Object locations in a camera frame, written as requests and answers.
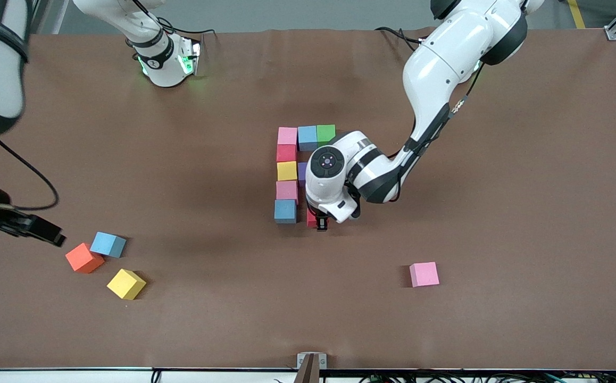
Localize black left arm base cable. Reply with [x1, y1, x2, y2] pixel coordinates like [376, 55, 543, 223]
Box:
[374, 26, 426, 54]

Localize green foam block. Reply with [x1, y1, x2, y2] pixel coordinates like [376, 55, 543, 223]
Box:
[317, 124, 337, 148]

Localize grey metal bracket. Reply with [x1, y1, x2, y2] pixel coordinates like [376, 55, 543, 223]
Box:
[295, 352, 327, 383]

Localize black arm base cable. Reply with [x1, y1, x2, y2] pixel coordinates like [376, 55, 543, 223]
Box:
[374, 26, 426, 54]
[167, 24, 217, 40]

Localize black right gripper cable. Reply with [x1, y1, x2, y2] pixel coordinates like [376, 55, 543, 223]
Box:
[0, 136, 60, 211]

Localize orange foam block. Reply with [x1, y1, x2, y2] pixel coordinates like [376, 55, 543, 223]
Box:
[65, 243, 105, 274]

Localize table cover mat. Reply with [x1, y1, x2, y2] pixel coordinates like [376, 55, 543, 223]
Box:
[0, 28, 616, 371]

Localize black right arm base cable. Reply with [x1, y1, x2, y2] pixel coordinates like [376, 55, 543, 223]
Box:
[167, 24, 217, 40]

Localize blue foam block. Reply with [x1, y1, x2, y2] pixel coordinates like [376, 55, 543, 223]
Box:
[90, 232, 127, 259]
[298, 126, 318, 152]
[274, 199, 297, 224]

